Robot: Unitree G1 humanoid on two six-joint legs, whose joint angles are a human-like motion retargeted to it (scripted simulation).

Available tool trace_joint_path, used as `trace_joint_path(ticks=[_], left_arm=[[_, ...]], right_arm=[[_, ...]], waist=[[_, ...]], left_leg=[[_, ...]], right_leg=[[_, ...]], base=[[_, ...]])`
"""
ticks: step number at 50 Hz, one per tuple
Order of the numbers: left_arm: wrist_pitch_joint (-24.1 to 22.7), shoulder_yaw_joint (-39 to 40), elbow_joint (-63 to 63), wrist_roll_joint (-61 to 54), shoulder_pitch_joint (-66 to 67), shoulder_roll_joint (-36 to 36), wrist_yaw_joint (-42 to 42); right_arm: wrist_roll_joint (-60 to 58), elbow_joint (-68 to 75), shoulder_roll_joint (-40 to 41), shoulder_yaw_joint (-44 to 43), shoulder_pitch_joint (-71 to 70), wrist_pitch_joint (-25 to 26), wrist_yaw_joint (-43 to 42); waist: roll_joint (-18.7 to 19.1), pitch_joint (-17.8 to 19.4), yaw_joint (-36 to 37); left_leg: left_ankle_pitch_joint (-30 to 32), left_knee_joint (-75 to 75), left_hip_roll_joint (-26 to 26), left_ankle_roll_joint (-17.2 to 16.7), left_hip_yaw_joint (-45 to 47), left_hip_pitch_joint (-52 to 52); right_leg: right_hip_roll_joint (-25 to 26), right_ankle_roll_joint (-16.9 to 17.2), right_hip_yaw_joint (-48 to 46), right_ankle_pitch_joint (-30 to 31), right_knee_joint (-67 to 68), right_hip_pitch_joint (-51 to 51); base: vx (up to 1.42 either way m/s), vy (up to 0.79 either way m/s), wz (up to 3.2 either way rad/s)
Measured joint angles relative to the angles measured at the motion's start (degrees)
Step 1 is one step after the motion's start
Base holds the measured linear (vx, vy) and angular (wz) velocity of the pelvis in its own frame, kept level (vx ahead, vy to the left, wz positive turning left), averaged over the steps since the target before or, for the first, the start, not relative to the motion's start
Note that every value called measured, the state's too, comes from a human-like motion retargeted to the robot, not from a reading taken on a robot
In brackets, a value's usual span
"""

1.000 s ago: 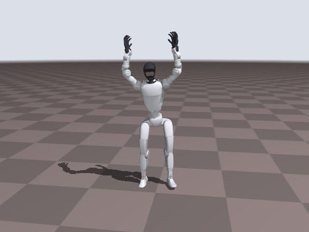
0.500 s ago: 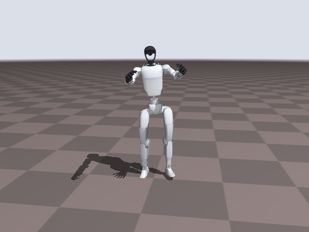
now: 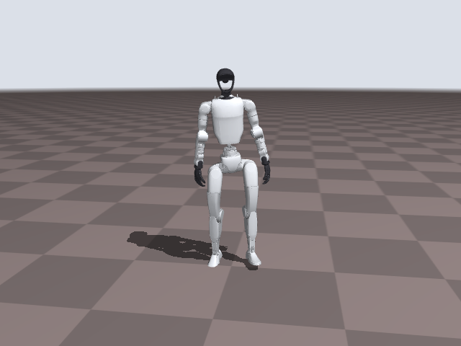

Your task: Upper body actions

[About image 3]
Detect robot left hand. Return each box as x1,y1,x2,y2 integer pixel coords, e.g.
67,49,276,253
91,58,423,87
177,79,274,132
261,156,270,184

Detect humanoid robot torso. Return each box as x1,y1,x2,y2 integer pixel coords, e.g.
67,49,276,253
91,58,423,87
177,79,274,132
211,95,243,174

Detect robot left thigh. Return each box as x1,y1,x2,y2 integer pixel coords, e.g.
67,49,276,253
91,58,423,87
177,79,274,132
241,159,259,218

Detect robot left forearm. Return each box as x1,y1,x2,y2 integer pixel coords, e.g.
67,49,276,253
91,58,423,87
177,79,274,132
254,127,269,161

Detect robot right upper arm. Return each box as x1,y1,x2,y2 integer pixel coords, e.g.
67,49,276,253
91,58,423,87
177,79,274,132
197,101,212,142

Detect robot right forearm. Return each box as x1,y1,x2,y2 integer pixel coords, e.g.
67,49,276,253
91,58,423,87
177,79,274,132
194,132,205,166

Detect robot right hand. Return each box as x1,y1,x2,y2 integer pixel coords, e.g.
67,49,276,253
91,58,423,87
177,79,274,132
194,161,205,187

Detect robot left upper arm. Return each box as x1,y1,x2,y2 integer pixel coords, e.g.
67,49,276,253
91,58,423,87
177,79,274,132
242,99,263,138

